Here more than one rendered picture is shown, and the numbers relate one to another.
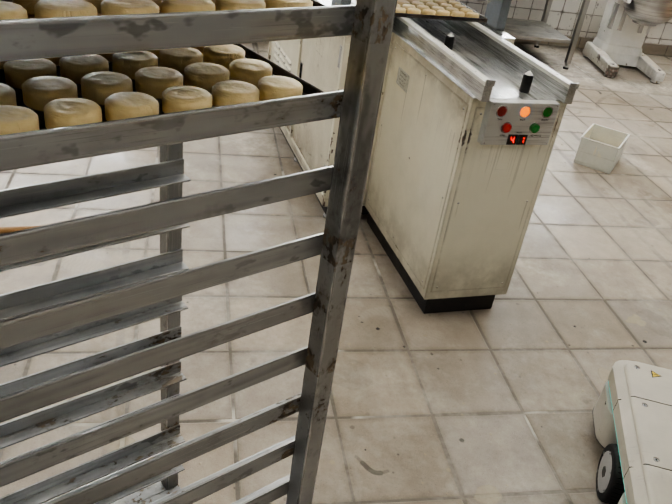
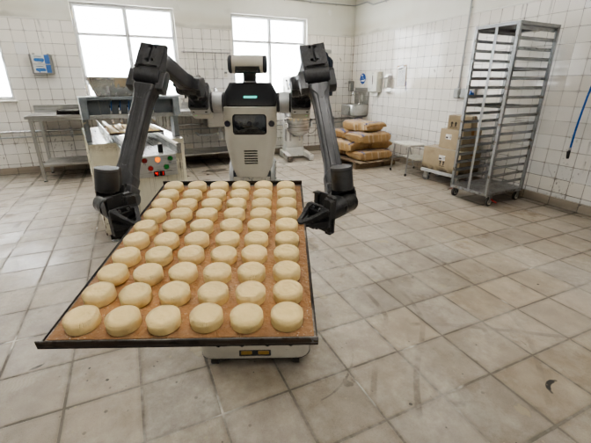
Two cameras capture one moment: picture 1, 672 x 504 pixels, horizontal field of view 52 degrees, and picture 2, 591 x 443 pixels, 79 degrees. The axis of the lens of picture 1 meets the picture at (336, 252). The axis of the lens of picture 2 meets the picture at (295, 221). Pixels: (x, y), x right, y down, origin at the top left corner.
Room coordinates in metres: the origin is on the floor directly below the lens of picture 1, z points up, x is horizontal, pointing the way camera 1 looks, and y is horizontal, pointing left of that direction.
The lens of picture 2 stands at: (-0.35, -0.97, 1.27)
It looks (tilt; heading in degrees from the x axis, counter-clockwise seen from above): 21 degrees down; 350
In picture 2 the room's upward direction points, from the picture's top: straight up
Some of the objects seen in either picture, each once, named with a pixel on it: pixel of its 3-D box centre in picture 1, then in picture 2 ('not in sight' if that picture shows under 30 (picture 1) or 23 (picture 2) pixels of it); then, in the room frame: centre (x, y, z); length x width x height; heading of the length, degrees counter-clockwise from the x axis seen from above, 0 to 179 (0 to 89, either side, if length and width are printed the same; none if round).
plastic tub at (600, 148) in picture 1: (601, 148); not in sight; (3.87, -1.43, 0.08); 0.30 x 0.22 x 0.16; 153
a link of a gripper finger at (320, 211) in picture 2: not in sight; (310, 221); (0.43, -1.15, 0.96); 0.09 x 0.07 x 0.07; 126
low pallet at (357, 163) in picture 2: not in sight; (358, 157); (5.56, -3.17, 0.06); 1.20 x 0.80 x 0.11; 16
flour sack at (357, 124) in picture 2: not in sight; (362, 125); (5.52, -3.20, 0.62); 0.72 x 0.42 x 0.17; 20
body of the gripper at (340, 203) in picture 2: not in sight; (329, 209); (0.47, -1.21, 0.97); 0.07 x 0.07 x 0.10; 36
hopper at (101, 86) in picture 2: not in sight; (127, 86); (2.91, -0.19, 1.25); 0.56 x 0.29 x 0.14; 111
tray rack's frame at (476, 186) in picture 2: not in sight; (499, 117); (3.26, -3.92, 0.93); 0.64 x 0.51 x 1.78; 107
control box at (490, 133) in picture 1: (518, 122); (157, 165); (2.09, -0.50, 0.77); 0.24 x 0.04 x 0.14; 111
